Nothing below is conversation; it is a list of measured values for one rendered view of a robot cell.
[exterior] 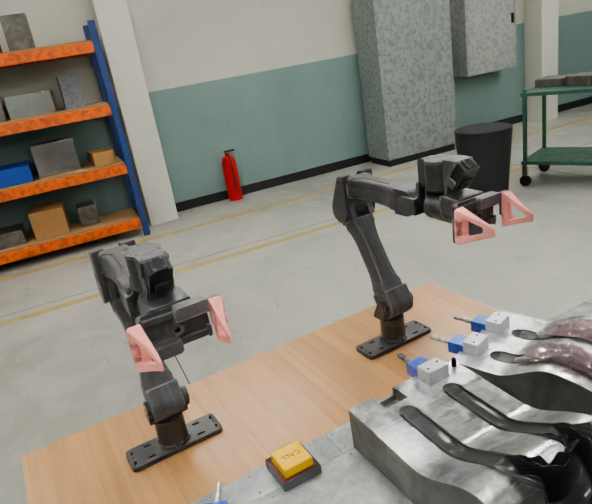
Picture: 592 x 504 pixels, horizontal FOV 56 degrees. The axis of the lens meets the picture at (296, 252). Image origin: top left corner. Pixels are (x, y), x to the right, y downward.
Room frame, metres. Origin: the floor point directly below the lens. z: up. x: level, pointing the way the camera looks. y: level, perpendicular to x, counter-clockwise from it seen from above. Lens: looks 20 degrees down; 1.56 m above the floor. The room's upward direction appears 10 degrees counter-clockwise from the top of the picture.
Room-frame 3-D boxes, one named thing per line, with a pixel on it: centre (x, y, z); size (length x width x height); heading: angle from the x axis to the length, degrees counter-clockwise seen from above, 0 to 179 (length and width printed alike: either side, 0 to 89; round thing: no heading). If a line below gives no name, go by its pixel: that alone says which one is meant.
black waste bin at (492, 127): (4.74, -1.75, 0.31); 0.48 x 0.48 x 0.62
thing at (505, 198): (0.97, -0.40, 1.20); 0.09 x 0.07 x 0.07; 26
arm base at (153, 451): (1.00, 0.32, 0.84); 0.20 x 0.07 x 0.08; 116
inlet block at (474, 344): (1.11, -0.33, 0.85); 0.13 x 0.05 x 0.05; 43
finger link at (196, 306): (0.71, 0.14, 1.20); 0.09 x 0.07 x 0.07; 26
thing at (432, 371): (1.00, -0.21, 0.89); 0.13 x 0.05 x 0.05; 26
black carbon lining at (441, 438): (0.74, -0.28, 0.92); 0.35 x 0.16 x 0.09; 26
